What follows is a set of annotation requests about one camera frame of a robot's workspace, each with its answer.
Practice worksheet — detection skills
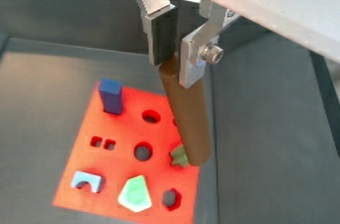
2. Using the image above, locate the red peg board base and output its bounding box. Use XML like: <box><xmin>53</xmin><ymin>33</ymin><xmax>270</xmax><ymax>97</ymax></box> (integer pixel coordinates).
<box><xmin>53</xmin><ymin>87</ymin><xmax>198</xmax><ymax>224</ymax></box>

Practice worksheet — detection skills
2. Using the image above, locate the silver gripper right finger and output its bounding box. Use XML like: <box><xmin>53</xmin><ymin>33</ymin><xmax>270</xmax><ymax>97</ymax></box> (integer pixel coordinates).
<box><xmin>178</xmin><ymin>0</ymin><xmax>240</xmax><ymax>89</ymax></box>

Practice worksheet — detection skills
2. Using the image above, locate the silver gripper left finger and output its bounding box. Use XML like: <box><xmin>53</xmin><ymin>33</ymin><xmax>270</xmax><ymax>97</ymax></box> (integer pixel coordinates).
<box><xmin>136</xmin><ymin>0</ymin><xmax>177</xmax><ymax>66</ymax></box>

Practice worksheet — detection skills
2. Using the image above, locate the dark blue square peg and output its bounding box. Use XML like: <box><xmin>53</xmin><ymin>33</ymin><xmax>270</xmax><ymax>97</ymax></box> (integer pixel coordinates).
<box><xmin>98</xmin><ymin>79</ymin><xmax>124</xmax><ymax>114</ymax></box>

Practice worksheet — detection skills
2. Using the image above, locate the brown oval cylinder peg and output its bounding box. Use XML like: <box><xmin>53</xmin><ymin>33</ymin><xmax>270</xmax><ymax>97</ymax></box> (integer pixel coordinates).
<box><xmin>158</xmin><ymin>56</ymin><xmax>210</xmax><ymax>166</ymax></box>

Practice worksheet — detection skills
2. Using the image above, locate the green pentagon arrow peg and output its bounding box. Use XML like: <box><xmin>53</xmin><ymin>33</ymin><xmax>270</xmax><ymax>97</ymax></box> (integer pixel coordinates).
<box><xmin>118</xmin><ymin>175</ymin><xmax>153</xmax><ymax>213</ymax></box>

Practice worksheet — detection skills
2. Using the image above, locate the green star peg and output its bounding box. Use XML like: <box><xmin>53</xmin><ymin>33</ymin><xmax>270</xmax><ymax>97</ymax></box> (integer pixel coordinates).
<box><xmin>169</xmin><ymin>145</ymin><xmax>188</xmax><ymax>167</ymax></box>

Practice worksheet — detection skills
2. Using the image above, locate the light blue arch peg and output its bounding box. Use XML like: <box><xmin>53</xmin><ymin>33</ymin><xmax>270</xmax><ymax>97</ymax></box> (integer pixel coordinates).
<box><xmin>70</xmin><ymin>171</ymin><xmax>105</xmax><ymax>193</ymax></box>

